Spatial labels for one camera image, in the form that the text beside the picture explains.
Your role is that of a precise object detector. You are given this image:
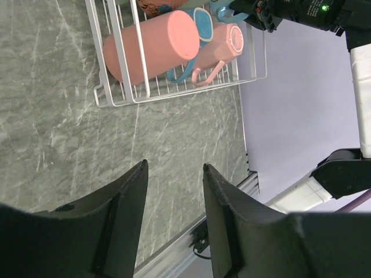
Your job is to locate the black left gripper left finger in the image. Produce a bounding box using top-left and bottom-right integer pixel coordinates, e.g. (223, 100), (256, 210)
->
(1, 160), (148, 277)

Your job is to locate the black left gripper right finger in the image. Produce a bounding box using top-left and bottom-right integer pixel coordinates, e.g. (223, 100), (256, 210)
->
(203, 164), (370, 277)

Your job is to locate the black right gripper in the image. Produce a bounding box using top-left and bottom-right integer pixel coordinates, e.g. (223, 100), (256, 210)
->
(229, 0), (344, 36)

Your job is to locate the white and pink mug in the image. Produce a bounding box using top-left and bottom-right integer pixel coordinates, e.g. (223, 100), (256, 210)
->
(191, 23), (244, 86)

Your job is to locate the blue flowered mug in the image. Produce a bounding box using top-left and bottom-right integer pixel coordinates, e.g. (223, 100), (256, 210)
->
(166, 7), (213, 83)

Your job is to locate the tall pink plastic cup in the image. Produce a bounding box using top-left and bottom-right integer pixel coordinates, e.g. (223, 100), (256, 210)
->
(121, 10), (199, 86)

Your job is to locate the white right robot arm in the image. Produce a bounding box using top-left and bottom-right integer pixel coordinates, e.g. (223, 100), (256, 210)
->
(230, 1), (370, 213)

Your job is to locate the aluminium front rail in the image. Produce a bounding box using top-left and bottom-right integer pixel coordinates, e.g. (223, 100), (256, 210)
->
(133, 170), (259, 278)

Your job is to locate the white wire dish rack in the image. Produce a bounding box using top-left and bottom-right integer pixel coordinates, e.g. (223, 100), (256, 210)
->
(85, 1), (267, 108)

